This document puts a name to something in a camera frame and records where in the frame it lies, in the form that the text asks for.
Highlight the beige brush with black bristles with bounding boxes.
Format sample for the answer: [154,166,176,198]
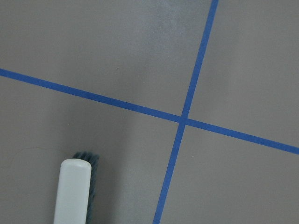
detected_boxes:
[53,152,99,224]

